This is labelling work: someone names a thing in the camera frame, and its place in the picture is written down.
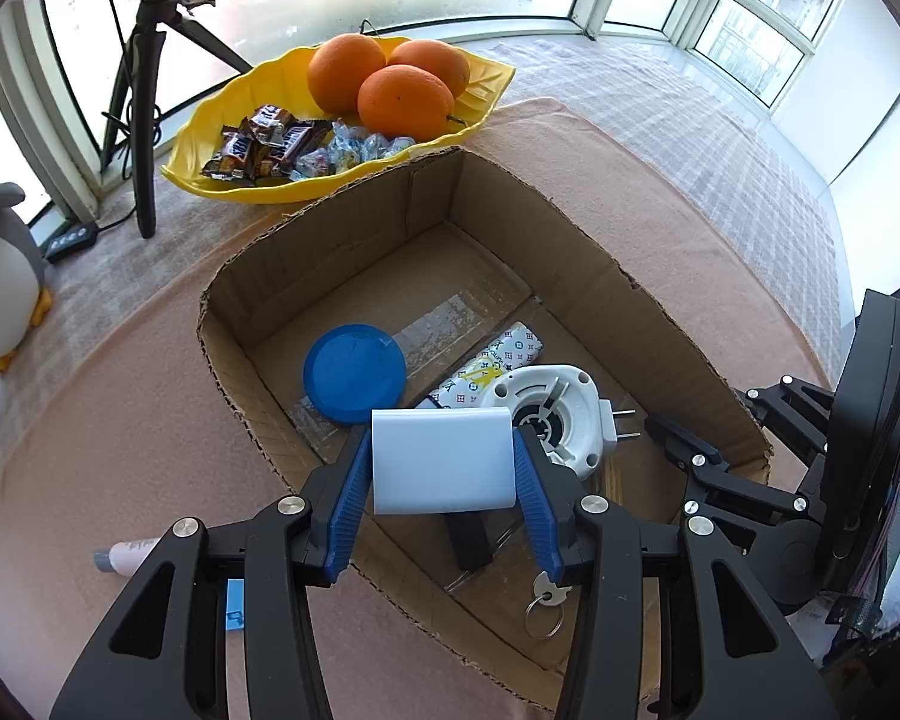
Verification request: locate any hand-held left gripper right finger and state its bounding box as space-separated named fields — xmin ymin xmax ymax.
xmin=511 ymin=426 xmax=841 ymax=720

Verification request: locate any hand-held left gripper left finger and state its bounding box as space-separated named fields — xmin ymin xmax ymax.
xmin=49 ymin=427 xmax=376 ymax=720

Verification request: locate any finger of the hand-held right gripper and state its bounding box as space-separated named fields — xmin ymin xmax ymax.
xmin=643 ymin=412 xmax=826 ymax=552
xmin=733 ymin=373 xmax=837 ymax=470

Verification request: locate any silver key with ring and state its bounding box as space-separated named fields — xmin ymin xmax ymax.
xmin=523 ymin=570 xmax=574 ymax=641

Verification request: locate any black cylinder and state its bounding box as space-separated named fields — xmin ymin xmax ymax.
xmin=441 ymin=510 xmax=493 ymax=572

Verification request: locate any white round plug-in device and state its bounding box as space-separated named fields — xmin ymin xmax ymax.
xmin=491 ymin=364 xmax=638 ymax=482

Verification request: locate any white plug charger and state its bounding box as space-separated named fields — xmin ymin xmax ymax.
xmin=371 ymin=406 xmax=517 ymax=517

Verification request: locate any blue round lid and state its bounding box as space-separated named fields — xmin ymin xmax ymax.
xmin=304 ymin=324 xmax=407 ymax=425

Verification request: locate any white patterned lighter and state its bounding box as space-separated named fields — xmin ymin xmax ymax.
xmin=416 ymin=321 xmax=545 ymax=414

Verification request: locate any cardboard box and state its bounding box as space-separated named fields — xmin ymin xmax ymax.
xmin=197 ymin=146 xmax=773 ymax=713

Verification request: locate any pink bottle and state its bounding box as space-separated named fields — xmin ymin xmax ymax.
xmin=94 ymin=536 xmax=163 ymax=578

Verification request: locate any pink felt blanket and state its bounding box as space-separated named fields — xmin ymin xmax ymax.
xmin=0 ymin=96 xmax=835 ymax=720

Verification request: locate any plaid cloth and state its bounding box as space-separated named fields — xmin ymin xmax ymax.
xmin=0 ymin=36 xmax=854 ymax=466

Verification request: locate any pile of blue wrapped candies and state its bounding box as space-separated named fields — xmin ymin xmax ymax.
xmin=292 ymin=120 xmax=418 ymax=180

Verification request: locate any pile of chocolate bars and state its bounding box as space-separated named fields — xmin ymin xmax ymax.
xmin=200 ymin=105 xmax=335 ymax=188

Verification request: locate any black tripod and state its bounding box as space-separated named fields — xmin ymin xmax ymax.
xmin=99 ymin=0 xmax=254 ymax=239

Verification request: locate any yellow leaf-shaped bowl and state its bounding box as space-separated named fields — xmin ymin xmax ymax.
xmin=159 ymin=34 xmax=517 ymax=206

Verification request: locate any black ring light cable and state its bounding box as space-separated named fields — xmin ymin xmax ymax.
xmin=94 ymin=109 xmax=163 ymax=235

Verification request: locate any black ring light remote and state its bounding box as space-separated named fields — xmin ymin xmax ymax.
xmin=45 ymin=221 xmax=101 ymax=264

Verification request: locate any white window frame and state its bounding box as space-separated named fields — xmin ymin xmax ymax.
xmin=0 ymin=0 xmax=900 ymax=226

